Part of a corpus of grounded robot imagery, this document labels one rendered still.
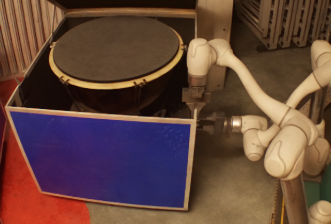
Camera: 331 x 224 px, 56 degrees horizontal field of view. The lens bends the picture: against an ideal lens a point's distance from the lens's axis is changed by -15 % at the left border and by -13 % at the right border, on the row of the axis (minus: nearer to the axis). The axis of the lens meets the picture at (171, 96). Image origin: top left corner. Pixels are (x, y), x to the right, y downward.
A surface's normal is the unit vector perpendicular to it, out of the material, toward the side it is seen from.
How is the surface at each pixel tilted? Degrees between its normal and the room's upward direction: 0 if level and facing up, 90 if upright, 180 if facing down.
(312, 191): 0
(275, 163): 85
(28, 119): 90
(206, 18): 90
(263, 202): 0
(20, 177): 0
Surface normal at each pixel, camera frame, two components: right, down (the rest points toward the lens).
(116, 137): -0.06, 0.62
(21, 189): 0.01, -0.78
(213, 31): 0.30, 0.60
